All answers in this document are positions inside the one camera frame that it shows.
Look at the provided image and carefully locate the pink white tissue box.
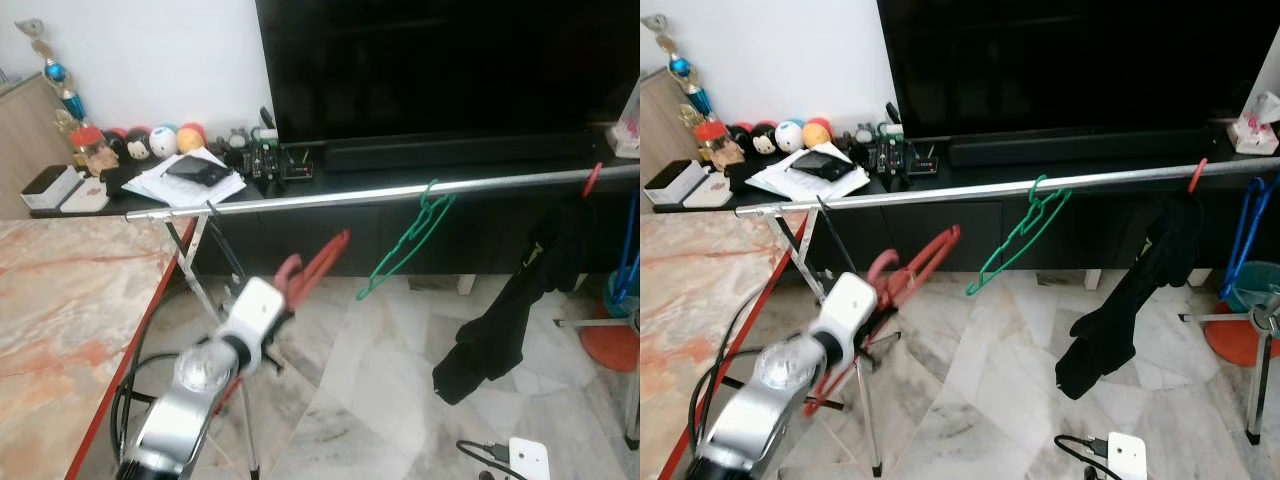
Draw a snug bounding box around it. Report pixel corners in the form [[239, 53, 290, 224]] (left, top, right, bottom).
[[609, 93, 641, 160], [1227, 90, 1280, 157]]

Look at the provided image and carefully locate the light wooden cabinet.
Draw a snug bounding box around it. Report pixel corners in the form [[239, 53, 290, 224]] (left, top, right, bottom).
[[640, 67, 707, 217], [0, 72, 77, 222]]

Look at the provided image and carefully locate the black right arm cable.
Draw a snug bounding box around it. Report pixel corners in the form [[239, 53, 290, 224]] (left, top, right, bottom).
[[456, 439, 533, 480], [1054, 434, 1127, 480]]

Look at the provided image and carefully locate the blue clothes hanger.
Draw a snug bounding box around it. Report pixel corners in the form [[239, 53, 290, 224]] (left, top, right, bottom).
[[1217, 174, 1277, 302], [611, 188, 641, 307]]

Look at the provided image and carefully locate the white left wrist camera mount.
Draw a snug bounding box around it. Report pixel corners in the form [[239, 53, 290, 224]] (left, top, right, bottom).
[[217, 276, 287, 367], [817, 271, 880, 364]]

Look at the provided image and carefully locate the black wallet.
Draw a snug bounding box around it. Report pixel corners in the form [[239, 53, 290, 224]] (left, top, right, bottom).
[[789, 149, 857, 182], [164, 154, 234, 187]]

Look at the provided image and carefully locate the white black box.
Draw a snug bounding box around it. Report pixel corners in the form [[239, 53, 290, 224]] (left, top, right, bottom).
[[21, 164, 87, 212], [644, 159, 707, 207]]

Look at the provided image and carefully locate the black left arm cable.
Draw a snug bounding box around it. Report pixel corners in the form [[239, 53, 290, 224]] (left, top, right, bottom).
[[698, 288, 833, 473], [108, 288, 243, 473]]

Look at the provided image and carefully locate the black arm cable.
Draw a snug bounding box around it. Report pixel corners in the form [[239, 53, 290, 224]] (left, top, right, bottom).
[[108, 288, 243, 473], [698, 288, 833, 473], [456, 439, 533, 480], [1054, 434, 1127, 480]]

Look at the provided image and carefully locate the orange bin teal liner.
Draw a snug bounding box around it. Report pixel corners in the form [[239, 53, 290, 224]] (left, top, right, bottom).
[[579, 268, 641, 374], [1202, 286, 1280, 370]]

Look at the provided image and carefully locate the green black electronics board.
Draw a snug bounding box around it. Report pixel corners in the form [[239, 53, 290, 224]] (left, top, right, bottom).
[[874, 103, 942, 180], [249, 108, 317, 187]]

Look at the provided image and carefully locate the black flat television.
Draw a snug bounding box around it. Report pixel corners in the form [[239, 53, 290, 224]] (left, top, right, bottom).
[[876, 0, 1280, 142], [255, 0, 641, 147]]

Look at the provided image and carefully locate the glass jar red lid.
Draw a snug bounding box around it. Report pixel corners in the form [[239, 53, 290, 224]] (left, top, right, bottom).
[[697, 119, 735, 170], [69, 124, 107, 180]]

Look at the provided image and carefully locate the black television console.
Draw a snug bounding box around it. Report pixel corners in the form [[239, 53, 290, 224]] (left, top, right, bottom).
[[655, 148, 1280, 289], [28, 150, 641, 293]]

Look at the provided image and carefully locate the black shirt yellow logo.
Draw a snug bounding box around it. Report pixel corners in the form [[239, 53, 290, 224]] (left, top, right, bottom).
[[432, 194, 599, 407], [1054, 189, 1205, 402]]

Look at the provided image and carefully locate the gold blue trophy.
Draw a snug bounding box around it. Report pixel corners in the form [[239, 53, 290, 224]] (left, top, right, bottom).
[[14, 17, 92, 137], [647, 11, 717, 132]]

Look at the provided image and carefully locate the silver metal clothes rack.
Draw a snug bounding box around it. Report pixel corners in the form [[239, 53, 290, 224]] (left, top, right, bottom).
[[124, 162, 641, 480], [735, 155, 1280, 479]]

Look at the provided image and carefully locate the black clothes hanger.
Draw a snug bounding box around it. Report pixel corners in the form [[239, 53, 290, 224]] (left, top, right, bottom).
[[204, 199, 250, 287], [814, 194, 862, 277]]

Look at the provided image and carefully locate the green clothes hanger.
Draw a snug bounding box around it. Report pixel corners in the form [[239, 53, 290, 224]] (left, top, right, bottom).
[[965, 174, 1074, 297], [355, 179, 457, 302]]

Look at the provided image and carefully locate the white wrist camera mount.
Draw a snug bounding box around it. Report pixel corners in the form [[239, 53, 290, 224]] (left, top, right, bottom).
[[217, 276, 287, 367], [817, 271, 880, 364], [507, 436, 550, 480], [1106, 431, 1149, 480]]

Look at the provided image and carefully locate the white paper stack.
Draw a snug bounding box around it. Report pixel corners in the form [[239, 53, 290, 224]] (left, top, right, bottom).
[[744, 144, 870, 200], [121, 147, 247, 207]]

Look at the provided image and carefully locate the pink marble folding table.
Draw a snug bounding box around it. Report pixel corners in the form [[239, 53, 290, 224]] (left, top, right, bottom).
[[0, 217, 197, 480], [640, 208, 807, 480]]

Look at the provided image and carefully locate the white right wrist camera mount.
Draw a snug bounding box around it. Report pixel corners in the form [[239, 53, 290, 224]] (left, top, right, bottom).
[[1106, 431, 1149, 480], [507, 436, 550, 480]]

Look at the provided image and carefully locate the white printed card holder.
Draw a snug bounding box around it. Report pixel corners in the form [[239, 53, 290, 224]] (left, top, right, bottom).
[[60, 177, 112, 214], [683, 171, 732, 207]]

